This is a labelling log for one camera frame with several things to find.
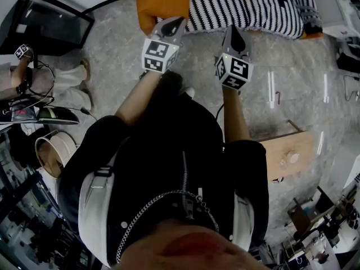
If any white shoulder strap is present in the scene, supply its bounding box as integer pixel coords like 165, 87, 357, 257
232, 192, 255, 253
78, 153, 116, 267

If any grey open case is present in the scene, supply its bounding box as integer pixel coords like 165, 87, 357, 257
0, 98, 39, 125

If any person's black trouser leg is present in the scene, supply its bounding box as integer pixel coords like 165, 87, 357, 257
159, 69, 184, 97

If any black plug cable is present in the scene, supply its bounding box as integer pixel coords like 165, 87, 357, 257
26, 60, 98, 120

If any black white striped blanket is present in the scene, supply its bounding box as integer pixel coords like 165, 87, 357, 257
156, 0, 323, 41

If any person's black jacket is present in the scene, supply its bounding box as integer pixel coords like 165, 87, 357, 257
57, 90, 268, 267

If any person's left forearm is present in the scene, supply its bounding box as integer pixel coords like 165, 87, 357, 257
114, 71, 165, 127

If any wooden side table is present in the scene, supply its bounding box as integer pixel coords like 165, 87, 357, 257
258, 130, 315, 183

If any black oval device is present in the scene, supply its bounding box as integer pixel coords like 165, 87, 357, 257
37, 106, 80, 125

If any silver chain necklace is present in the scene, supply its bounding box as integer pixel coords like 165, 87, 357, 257
115, 189, 220, 264

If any black bag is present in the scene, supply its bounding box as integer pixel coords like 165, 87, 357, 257
336, 52, 360, 73

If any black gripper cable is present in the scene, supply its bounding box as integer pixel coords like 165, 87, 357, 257
215, 102, 226, 121

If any white sink cabinet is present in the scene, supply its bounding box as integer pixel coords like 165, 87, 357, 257
310, 0, 360, 39

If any person's white shoe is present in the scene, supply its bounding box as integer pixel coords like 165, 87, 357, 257
178, 87, 196, 100

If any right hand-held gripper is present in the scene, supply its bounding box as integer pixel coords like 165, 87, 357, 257
215, 25, 254, 91

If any cluttered workbench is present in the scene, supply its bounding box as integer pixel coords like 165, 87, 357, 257
281, 156, 360, 270

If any cluttered metal shelf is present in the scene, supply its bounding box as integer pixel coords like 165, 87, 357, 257
0, 133, 93, 270

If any person's face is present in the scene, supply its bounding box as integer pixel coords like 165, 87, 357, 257
112, 218, 271, 270

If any person's right forearm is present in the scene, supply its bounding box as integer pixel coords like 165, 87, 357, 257
223, 86, 251, 143

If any white round basket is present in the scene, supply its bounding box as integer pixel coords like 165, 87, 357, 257
34, 130, 79, 179

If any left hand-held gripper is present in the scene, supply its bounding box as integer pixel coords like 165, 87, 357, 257
142, 17, 188, 74

